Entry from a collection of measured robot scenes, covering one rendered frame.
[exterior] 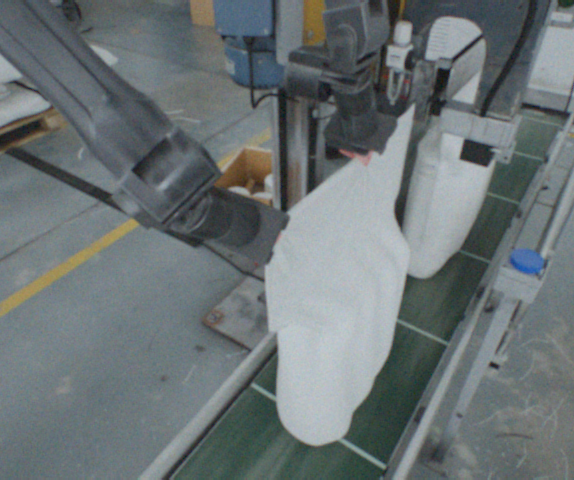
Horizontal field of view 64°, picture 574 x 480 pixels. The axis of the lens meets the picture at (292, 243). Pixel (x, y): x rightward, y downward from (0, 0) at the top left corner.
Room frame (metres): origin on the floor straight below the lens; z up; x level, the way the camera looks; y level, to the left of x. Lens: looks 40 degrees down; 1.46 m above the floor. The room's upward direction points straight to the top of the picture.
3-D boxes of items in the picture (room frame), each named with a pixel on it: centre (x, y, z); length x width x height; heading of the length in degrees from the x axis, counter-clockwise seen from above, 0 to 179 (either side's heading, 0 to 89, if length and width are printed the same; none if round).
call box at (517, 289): (0.67, -0.46, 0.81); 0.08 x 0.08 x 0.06; 56
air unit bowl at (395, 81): (0.91, -0.21, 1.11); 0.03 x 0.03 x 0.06
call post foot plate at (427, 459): (0.67, -0.46, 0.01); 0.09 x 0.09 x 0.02; 56
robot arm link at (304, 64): (0.65, -0.05, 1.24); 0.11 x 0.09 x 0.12; 57
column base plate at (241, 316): (1.30, 0.06, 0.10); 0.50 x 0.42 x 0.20; 146
